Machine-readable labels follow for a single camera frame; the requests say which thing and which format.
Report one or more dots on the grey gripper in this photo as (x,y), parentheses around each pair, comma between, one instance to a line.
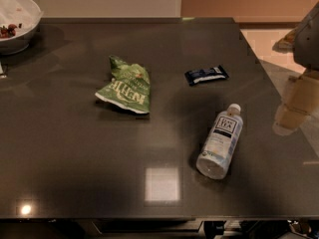
(308,41)

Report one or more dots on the blue label plastic bottle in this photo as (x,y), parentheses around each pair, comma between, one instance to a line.
(217,152)

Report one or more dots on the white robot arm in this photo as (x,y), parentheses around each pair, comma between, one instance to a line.
(306,42)

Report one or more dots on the green jalapeno chip bag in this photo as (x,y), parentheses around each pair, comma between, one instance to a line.
(129,88)

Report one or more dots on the dark blue snack bar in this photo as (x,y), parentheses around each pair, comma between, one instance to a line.
(194,77)

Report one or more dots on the white bowl with fruit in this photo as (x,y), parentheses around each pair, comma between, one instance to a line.
(19,20)

